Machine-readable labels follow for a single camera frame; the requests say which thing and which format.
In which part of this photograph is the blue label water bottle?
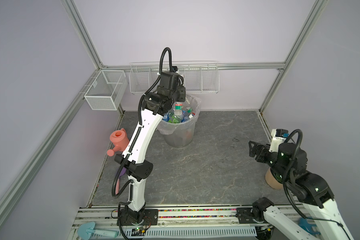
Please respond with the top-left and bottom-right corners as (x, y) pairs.
(182, 112), (196, 122)

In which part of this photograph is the tall clear bottle green-red cap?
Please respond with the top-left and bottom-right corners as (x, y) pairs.
(174, 102), (184, 116)

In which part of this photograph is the lime green label bottle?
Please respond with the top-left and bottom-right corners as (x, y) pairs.
(169, 114), (184, 124)

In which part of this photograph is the orange NFC juice bottle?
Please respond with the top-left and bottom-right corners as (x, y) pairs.
(181, 129), (194, 145)

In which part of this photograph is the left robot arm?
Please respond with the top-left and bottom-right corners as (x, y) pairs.
(121, 47), (186, 214)

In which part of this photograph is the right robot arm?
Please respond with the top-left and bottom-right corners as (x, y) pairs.
(249, 129), (353, 240)

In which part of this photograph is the clear plastic bin liner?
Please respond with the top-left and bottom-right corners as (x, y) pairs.
(157, 94), (202, 135)

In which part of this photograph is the grey mesh waste bin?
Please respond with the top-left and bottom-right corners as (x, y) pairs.
(160, 124), (196, 148)

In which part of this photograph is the potted green plant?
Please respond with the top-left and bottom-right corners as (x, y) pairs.
(265, 168), (283, 190)

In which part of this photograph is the small white mesh basket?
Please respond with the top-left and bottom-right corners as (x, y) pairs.
(84, 70), (128, 111)

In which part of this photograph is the pink watering can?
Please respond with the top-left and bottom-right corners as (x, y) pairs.
(107, 128), (130, 157)

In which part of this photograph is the blue yellow toy rake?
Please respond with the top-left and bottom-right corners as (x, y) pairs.
(298, 218), (321, 236)

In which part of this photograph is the teal toy shovel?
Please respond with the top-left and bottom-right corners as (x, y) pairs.
(78, 222), (119, 240)

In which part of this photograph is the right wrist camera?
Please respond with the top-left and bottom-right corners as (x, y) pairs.
(269, 129), (289, 153)

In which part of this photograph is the long white wire shelf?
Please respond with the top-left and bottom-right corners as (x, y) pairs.
(129, 61), (220, 94)

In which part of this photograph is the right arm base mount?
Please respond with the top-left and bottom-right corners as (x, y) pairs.
(235, 207), (256, 224)

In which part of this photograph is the purple spoon pink handle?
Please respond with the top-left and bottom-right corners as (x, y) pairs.
(115, 168), (127, 195)

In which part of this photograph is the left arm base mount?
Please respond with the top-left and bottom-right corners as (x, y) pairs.
(118, 209), (159, 226)

